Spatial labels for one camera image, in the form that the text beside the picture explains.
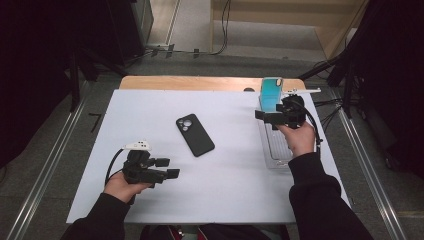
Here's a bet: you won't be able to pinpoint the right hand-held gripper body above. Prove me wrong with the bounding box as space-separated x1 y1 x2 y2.
271 87 322 130

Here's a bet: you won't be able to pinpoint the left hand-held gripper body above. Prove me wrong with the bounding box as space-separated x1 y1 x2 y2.
121 140 168 188

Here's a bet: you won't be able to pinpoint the blue phone case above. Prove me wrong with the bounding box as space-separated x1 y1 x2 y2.
259 77 284 113

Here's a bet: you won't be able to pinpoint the clear plastic rack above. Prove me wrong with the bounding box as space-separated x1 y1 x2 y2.
256 95 295 169

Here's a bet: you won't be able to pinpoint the black phone case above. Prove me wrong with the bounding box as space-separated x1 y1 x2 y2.
175 113 216 158

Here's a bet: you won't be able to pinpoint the person's left hand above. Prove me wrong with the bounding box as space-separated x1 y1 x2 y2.
103 172 153 204

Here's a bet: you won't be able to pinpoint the person's right hand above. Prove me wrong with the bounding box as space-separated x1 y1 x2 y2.
278 120 317 158

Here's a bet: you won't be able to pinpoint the white board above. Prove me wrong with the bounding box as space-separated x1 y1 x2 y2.
65 89 351 225

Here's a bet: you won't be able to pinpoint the black stand legs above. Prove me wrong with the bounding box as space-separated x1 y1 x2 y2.
298 53 355 118
68 49 128 113

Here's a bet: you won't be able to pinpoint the wooden table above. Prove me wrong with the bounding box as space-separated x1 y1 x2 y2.
118 75 308 93

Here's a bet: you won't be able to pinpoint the person's legs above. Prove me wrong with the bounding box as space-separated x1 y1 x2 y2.
139 224 291 240

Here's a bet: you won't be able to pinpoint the wooden shelf unit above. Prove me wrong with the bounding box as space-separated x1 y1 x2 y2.
209 0 369 59

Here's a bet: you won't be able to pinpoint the black curtain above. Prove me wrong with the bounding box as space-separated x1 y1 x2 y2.
326 0 424 179
0 0 148 169

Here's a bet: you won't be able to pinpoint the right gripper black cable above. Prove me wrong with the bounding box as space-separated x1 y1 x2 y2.
293 99 324 148

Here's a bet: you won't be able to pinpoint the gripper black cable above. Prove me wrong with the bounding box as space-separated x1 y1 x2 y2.
293 99 324 148
104 148 126 186

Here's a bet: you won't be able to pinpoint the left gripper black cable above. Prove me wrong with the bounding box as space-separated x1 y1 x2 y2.
104 148 126 186

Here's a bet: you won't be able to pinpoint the black floor cables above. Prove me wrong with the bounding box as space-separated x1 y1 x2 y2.
313 98 344 132

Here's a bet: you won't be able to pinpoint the metal floor rail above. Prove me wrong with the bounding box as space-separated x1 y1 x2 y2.
333 89 409 240
6 79 92 240

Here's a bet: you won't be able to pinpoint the hanging black cables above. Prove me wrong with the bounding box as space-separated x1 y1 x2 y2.
213 0 233 56

